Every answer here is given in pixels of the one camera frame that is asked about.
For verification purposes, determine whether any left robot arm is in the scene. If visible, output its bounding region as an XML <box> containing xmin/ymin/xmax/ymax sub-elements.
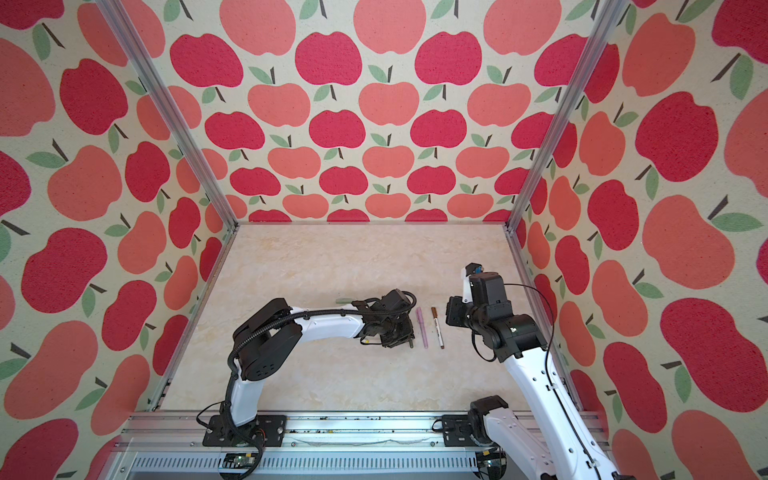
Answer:
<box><xmin>221</xmin><ymin>289</ymin><xmax>417</xmax><ymax>427</ymax></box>

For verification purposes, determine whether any white pen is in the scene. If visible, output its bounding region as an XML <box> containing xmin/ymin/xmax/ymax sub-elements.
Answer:
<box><xmin>432</xmin><ymin>316</ymin><xmax>445</xmax><ymax>349</ymax></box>

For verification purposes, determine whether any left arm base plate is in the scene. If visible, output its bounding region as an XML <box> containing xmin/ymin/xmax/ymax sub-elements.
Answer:
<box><xmin>202</xmin><ymin>415</ymin><xmax>287</xmax><ymax>447</ymax></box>

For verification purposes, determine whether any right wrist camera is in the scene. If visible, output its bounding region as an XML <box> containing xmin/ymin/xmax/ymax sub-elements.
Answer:
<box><xmin>461</xmin><ymin>262</ymin><xmax>488</xmax><ymax>304</ymax></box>

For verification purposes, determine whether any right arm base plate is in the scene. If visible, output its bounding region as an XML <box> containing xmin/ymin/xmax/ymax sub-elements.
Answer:
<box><xmin>434</xmin><ymin>414</ymin><xmax>479</xmax><ymax>447</ymax></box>

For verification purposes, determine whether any aluminium front rail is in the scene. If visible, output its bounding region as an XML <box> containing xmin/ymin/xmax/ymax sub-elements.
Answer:
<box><xmin>101</xmin><ymin>410</ymin><xmax>619</xmax><ymax>480</ymax></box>

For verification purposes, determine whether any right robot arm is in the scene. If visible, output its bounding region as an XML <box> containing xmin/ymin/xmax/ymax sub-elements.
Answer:
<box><xmin>446</xmin><ymin>263</ymin><xmax>623</xmax><ymax>479</ymax></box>

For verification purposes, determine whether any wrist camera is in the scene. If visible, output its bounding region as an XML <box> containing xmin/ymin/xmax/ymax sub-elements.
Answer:
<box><xmin>382</xmin><ymin>289</ymin><xmax>417</xmax><ymax>315</ymax></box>
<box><xmin>461</xmin><ymin>262</ymin><xmax>488</xmax><ymax>304</ymax></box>

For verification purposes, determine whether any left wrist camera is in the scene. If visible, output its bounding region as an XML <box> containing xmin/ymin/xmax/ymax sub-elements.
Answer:
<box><xmin>382</xmin><ymin>289</ymin><xmax>417</xmax><ymax>315</ymax></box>

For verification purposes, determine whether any left aluminium corner post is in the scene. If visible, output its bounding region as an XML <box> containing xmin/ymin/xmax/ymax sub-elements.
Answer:
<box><xmin>96</xmin><ymin>1</ymin><xmax>239</xmax><ymax>233</ymax></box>

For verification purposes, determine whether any aluminium corner post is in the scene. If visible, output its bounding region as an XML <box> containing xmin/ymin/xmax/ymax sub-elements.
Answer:
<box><xmin>96</xmin><ymin>1</ymin><xmax>239</xmax><ymax>233</ymax></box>
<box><xmin>504</xmin><ymin>0</ymin><xmax>630</xmax><ymax>236</ymax></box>

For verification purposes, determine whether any pink pen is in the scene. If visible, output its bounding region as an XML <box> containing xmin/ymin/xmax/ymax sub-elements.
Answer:
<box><xmin>417</xmin><ymin>318</ymin><xmax>429</xmax><ymax>349</ymax></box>

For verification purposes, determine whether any right aluminium corner post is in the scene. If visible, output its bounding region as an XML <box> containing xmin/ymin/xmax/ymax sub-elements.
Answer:
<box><xmin>504</xmin><ymin>0</ymin><xmax>630</xmax><ymax>236</ymax></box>

